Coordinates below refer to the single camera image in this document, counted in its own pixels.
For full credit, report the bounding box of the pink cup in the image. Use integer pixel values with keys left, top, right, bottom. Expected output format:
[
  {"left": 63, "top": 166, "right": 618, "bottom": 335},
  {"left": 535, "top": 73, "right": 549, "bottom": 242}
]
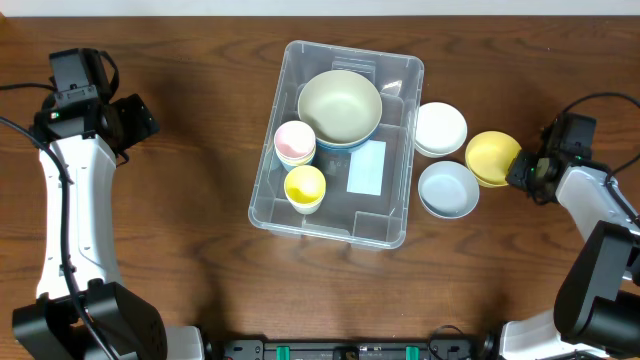
[{"left": 274, "top": 121, "right": 316, "bottom": 160}]

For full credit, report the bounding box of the yellow cup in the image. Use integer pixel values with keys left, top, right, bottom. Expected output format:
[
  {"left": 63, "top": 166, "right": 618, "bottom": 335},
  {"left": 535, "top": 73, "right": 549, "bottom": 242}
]
[
  {"left": 276, "top": 151, "right": 316, "bottom": 166},
  {"left": 284, "top": 165, "right": 326, "bottom": 206}
]

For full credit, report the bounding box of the cream beige bowl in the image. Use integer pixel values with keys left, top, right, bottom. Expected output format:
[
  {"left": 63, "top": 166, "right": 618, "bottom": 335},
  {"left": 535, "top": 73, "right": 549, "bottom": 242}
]
[{"left": 297, "top": 70, "right": 383, "bottom": 144}]

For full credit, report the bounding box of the light blue cup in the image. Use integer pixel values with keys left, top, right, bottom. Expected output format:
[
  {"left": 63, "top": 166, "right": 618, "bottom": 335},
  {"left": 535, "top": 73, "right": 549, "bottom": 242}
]
[{"left": 280, "top": 160, "right": 301, "bottom": 172}]

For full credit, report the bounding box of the cream white cup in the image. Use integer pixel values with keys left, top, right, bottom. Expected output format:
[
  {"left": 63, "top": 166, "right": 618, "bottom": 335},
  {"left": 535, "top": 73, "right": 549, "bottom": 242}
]
[{"left": 289, "top": 198, "right": 322, "bottom": 215}]

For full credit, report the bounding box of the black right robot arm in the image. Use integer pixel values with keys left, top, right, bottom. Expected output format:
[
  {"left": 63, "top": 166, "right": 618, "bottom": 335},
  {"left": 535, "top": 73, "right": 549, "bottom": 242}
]
[{"left": 494, "top": 151, "right": 639, "bottom": 359}]

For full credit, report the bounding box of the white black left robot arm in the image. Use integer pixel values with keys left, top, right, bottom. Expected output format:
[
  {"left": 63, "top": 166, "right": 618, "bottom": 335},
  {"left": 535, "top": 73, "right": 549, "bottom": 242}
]
[{"left": 12, "top": 88, "right": 206, "bottom": 359}]

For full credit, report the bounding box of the clear plastic storage container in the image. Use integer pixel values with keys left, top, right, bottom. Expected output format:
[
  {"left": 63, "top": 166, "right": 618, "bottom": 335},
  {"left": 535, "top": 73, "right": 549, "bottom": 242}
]
[{"left": 248, "top": 40, "right": 425, "bottom": 250}]

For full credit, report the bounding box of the yellow bowl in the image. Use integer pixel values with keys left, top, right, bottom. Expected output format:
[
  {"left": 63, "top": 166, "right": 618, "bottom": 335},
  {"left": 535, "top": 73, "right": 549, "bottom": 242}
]
[{"left": 465, "top": 131, "right": 522, "bottom": 188}]

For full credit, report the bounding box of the light grey bowl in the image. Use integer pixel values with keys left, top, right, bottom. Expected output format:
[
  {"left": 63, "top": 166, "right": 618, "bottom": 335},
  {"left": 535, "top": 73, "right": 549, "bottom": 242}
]
[{"left": 417, "top": 161, "right": 480, "bottom": 219}]

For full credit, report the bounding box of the white bowl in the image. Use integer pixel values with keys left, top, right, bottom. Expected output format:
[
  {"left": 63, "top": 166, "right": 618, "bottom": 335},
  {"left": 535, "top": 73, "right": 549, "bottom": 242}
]
[{"left": 415, "top": 102, "right": 468, "bottom": 158}]

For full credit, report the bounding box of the white paper label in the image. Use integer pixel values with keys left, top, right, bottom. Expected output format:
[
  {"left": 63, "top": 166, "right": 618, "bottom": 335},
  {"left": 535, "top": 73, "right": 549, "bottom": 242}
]
[{"left": 346, "top": 140, "right": 386, "bottom": 196}]

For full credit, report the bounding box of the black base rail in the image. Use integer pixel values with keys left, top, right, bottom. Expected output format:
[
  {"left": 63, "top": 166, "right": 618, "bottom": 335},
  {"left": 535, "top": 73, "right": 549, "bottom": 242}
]
[{"left": 205, "top": 325, "right": 498, "bottom": 360}]

